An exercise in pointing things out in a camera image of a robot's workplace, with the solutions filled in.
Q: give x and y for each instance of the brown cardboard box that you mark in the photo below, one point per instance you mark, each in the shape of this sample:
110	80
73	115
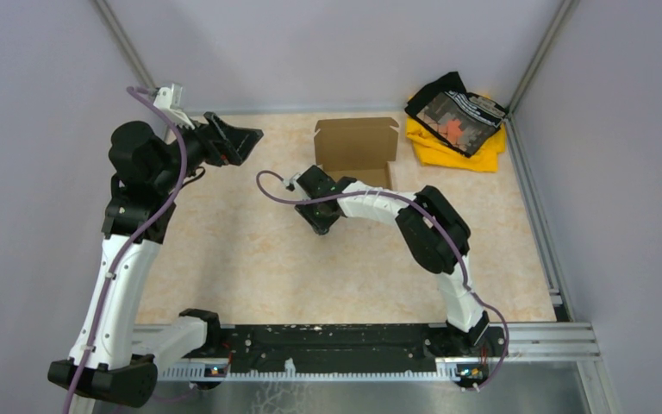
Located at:
362	148

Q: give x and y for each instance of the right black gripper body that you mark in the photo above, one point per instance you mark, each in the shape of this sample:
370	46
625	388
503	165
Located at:
316	217

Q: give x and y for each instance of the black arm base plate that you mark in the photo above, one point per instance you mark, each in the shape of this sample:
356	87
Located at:
343	348

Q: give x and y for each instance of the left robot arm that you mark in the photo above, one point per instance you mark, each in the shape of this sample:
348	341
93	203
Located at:
103	363

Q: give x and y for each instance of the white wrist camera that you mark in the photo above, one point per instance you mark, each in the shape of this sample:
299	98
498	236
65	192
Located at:
167	99
292	184

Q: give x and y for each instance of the black printed folded shirt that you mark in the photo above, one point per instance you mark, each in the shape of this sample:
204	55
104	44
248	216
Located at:
457	118

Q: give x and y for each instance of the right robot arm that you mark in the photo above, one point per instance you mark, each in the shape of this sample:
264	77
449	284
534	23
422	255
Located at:
434	232

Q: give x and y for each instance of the aluminium front rail frame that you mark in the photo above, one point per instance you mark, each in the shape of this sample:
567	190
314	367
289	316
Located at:
523	343

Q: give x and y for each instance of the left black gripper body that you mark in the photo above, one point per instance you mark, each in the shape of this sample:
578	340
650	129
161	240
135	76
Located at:
197	145

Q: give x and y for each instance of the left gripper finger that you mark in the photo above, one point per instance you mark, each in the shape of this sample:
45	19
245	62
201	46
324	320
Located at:
239	143
221	152

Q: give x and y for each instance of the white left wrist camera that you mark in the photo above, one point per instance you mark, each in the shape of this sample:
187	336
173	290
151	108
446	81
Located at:
167	99

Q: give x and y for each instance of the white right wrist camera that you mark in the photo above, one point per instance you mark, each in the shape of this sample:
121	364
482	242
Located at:
292	184

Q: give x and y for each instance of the yellow folded cloth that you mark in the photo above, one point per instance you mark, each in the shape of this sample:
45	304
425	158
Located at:
432	153

